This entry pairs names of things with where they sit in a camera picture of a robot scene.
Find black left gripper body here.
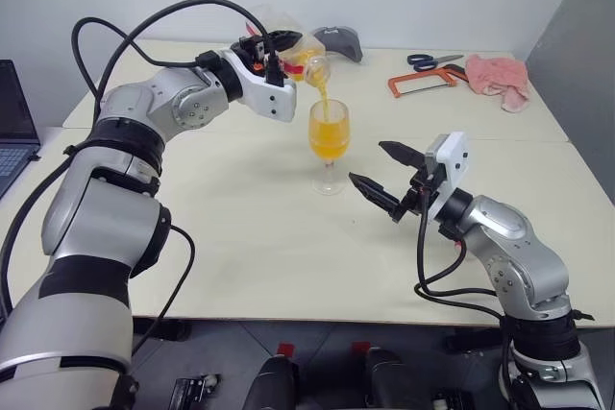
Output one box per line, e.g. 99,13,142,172
235,34,271,73

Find blue handled scissors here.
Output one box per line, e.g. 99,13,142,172
406,53,465,72

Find dark grey laptop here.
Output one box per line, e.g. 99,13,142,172
0,60,42,201

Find grey partition panel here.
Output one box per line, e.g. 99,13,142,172
524,0,615,219

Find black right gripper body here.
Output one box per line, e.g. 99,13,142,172
391,166,441,225

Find pink cloth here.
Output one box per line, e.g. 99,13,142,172
464,54,531,115

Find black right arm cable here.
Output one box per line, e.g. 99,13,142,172
413,188,511,330

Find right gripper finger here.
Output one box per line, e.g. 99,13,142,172
347,171,402,214
378,140,429,173

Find clear wine glass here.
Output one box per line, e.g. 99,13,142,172
307,98,354,197

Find black caster bracket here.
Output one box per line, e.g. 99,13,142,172
169,373,222,410

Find grey curved plastic shell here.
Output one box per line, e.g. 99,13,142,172
311,26,364,64

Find clear bottle with orange drink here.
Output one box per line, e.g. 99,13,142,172
241,3,334,90

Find orange hacksaw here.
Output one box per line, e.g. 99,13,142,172
387,62,470,101

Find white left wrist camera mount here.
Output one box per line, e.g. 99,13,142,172
223,48,298,124

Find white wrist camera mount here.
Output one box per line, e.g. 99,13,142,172
424,131,470,220
223,48,298,124

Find dark rounded shape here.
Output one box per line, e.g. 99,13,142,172
251,354,300,410

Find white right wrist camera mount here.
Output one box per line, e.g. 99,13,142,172
424,131,470,220

